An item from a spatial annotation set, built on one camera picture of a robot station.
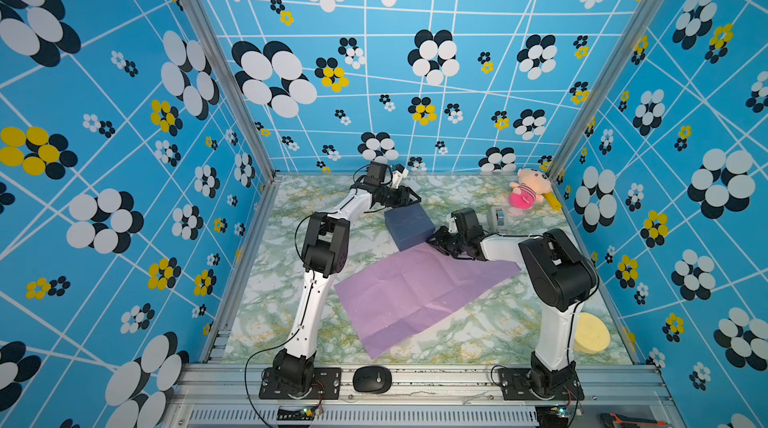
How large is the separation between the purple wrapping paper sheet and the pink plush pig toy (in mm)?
303

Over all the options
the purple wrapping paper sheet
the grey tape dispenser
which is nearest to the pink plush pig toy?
the grey tape dispenser

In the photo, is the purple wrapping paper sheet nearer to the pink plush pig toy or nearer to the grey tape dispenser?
the grey tape dispenser

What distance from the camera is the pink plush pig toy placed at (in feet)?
3.51
